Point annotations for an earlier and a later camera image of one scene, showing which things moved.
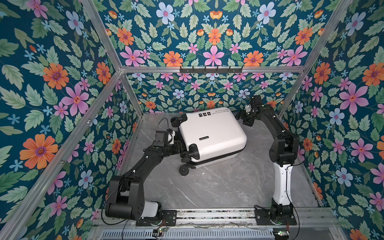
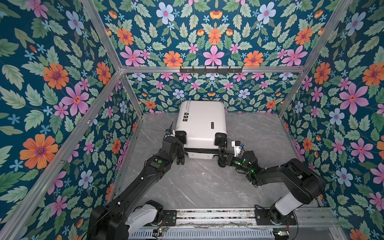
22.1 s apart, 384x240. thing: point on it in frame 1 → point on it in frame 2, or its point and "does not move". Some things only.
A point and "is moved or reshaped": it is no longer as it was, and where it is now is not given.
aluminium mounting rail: [307, 218] does not move
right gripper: [241, 115] → [230, 159]
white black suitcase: [214, 136] is moved or reshaped
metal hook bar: [211, 70] does not move
